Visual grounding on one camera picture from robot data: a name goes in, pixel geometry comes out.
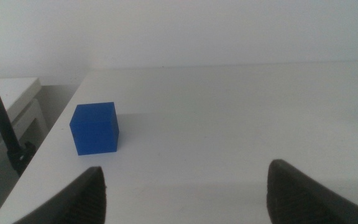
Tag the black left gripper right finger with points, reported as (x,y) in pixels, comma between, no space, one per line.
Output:
(294,199)

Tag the black table clamp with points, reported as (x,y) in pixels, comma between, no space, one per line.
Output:
(21,157)

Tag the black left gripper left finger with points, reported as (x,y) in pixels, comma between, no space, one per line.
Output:
(82,199)

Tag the white side table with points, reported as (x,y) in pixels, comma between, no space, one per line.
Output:
(11,90)

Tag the blue cube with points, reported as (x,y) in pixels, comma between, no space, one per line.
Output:
(93,130)

